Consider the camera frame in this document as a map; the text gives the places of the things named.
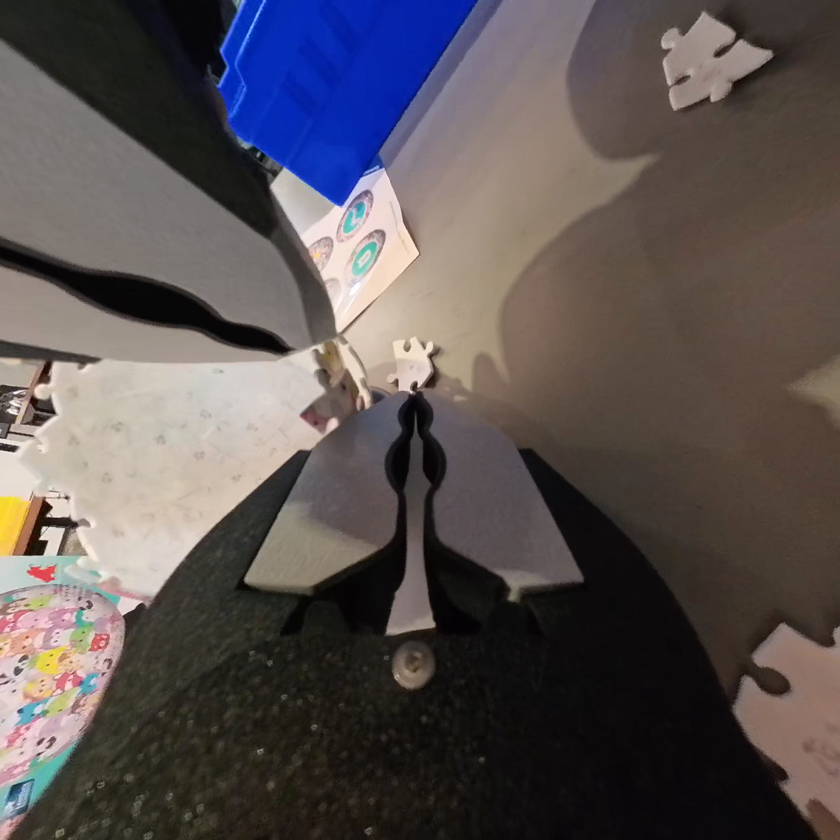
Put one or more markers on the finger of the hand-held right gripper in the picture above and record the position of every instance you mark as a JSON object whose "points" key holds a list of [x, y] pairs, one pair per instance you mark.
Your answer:
{"points": [[131, 197], [65, 321]]}

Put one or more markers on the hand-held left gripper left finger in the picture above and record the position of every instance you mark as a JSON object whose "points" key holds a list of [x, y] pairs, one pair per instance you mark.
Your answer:
{"points": [[341, 518]]}

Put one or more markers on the printed instruction sheet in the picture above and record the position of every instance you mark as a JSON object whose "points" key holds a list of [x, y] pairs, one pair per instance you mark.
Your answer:
{"points": [[397, 249]]}

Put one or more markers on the colourful 3D puzzle ball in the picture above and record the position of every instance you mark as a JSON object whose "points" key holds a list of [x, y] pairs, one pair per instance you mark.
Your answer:
{"points": [[164, 446]]}

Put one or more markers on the yellow storage bin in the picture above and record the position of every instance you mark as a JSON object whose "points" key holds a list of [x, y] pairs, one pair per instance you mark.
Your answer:
{"points": [[19, 525]]}

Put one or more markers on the colourful puzzle box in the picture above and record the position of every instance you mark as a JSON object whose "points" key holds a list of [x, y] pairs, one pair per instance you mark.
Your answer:
{"points": [[59, 656]]}

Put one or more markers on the white puzzle piece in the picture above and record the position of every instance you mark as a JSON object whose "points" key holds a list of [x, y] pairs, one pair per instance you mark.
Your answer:
{"points": [[702, 72], [794, 709], [413, 364]]}

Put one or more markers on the blue storage bin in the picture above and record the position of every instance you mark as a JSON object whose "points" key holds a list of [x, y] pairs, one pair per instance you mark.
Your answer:
{"points": [[341, 85]]}

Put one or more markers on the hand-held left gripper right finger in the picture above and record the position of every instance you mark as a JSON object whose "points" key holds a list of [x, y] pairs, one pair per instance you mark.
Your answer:
{"points": [[499, 512]]}

